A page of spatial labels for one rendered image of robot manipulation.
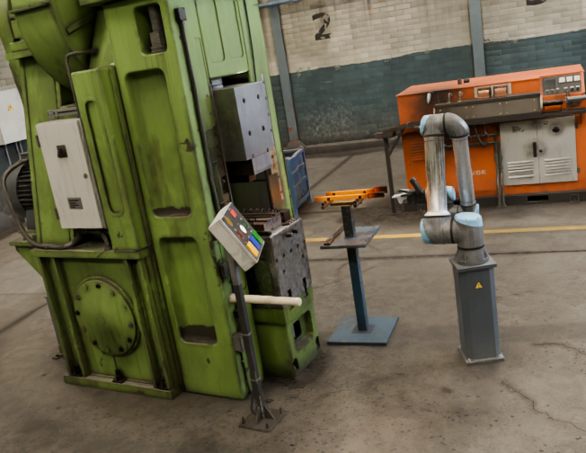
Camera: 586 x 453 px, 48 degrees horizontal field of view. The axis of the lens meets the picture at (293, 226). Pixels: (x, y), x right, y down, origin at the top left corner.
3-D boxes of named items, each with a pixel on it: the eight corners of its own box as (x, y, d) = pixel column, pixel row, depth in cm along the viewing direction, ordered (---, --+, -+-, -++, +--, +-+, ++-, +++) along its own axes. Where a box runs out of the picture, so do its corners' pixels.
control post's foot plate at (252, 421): (289, 411, 369) (287, 396, 367) (269, 433, 351) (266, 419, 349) (256, 406, 380) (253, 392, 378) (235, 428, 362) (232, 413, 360)
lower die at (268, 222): (281, 224, 400) (279, 210, 398) (265, 235, 384) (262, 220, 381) (225, 225, 421) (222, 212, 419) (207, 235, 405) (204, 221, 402)
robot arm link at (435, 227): (450, 244, 373) (444, 111, 371) (419, 245, 380) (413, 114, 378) (456, 243, 387) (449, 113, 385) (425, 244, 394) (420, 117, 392)
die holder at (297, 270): (313, 284, 421) (302, 217, 409) (283, 309, 389) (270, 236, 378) (239, 281, 449) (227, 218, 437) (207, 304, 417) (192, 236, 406)
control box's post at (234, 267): (268, 417, 367) (232, 231, 338) (264, 421, 364) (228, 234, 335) (261, 416, 369) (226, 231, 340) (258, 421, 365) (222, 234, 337)
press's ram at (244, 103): (280, 146, 399) (270, 78, 389) (246, 160, 368) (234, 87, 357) (224, 150, 420) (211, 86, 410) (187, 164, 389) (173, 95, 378)
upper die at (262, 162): (272, 166, 391) (270, 151, 388) (254, 174, 374) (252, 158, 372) (214, 170, 412) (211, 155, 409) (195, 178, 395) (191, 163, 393)
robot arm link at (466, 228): (482, 248, 368) (480, 217, 364) (451, 248, 375) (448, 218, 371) (486, 239, 382) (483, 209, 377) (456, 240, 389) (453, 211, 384)
